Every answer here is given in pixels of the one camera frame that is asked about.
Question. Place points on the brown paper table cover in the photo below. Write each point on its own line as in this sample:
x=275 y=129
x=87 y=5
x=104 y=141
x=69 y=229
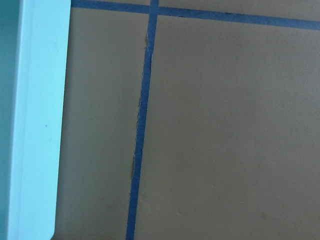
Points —
x=191 y=120

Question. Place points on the light blue plastic bin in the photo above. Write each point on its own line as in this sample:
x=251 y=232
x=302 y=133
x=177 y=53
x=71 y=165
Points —
x=33 y=56

